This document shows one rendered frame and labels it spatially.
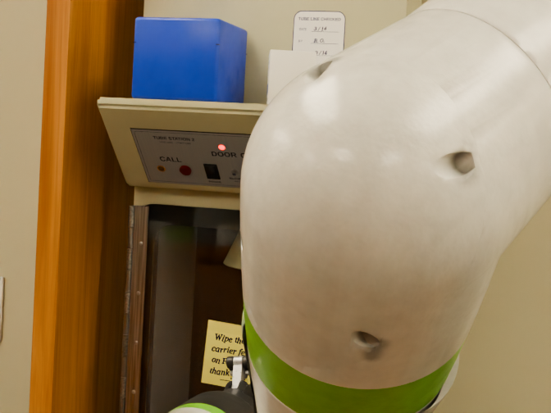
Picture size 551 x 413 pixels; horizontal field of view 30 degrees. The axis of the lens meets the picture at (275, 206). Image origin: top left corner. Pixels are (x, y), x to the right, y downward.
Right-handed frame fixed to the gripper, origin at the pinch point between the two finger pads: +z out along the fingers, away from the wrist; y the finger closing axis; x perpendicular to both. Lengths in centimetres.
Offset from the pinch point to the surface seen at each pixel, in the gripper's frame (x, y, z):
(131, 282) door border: 18.7, 13.2, 4.2
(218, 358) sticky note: 8.5, 3.5, 4.1
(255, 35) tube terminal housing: 0.7, 40.9, 5.5
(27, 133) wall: 56, 37, 49
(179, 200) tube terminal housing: 12.1, 22.5, 5.4
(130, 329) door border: 19.4, 7.5, 4.2
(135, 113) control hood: 12.0, 32.5, -5.4
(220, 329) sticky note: 7.8, 6.9, 4.1
